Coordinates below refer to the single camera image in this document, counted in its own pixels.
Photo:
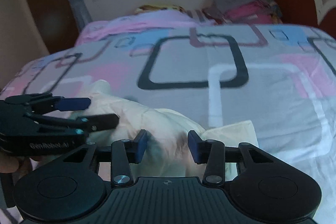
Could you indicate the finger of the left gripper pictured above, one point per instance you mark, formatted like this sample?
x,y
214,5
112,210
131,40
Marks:
x,y
73,104
94,123

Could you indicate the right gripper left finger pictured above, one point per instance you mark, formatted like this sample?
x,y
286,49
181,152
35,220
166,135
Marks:
x,y
123,153

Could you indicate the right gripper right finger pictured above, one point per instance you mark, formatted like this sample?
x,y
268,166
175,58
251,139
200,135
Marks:
x,y
212,154

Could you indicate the cream puffer jacket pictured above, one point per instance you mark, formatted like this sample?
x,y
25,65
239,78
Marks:
x,y
167,154

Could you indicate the stack of folded clothes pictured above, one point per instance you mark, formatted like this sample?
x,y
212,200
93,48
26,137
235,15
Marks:
x,y
244,12

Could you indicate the person left hand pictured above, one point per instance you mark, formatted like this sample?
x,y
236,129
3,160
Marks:
x,y
11,164

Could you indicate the dark wooden door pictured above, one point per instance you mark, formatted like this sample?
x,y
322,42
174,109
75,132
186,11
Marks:
x,y
55,22

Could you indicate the patterned bed sheet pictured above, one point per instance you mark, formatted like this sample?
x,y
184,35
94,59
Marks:
x,y
279,77

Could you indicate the yellow patterned cloth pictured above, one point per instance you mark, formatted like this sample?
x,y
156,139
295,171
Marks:
x,y
153,8

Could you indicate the pink blanket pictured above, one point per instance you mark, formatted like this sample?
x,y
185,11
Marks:
x,y
136,23

